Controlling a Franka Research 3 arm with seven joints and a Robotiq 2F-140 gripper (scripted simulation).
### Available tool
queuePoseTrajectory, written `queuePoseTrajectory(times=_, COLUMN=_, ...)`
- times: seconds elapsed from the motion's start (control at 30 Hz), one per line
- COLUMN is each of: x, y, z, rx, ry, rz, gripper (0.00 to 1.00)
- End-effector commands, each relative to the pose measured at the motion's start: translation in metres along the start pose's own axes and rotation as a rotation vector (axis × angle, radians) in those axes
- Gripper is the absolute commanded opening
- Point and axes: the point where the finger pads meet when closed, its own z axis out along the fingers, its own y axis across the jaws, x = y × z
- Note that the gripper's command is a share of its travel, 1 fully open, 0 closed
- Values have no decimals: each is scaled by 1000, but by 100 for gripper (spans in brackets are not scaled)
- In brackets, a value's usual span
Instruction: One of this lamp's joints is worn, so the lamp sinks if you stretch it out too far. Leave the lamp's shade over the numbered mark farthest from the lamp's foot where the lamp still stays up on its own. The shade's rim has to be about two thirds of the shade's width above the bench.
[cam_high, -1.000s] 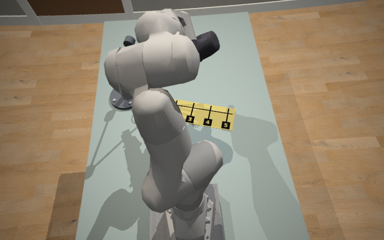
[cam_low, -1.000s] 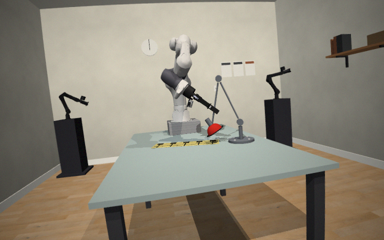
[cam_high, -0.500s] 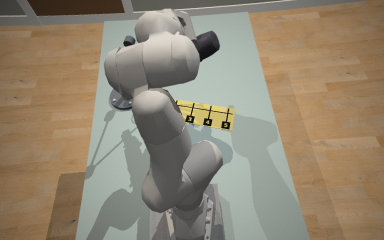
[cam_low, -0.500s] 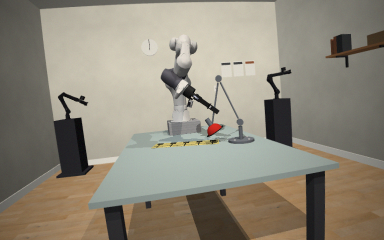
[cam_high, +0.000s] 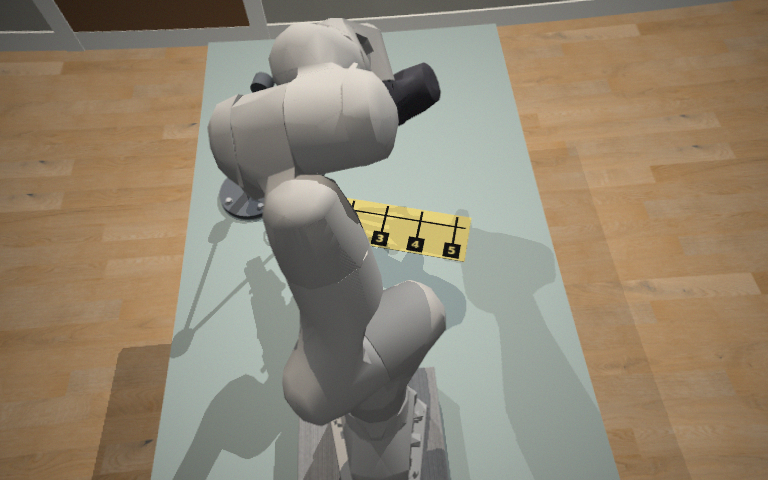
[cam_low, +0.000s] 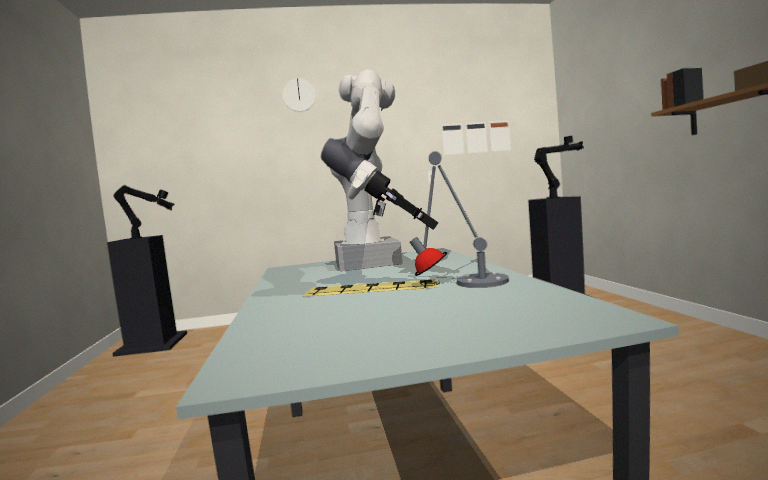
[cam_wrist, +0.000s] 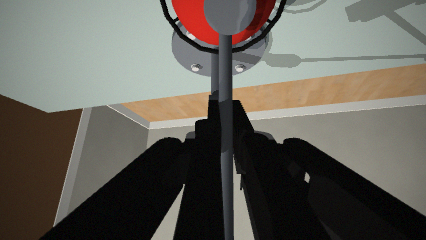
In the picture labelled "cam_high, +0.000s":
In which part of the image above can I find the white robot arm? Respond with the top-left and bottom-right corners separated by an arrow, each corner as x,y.
208,18 -> 446,480

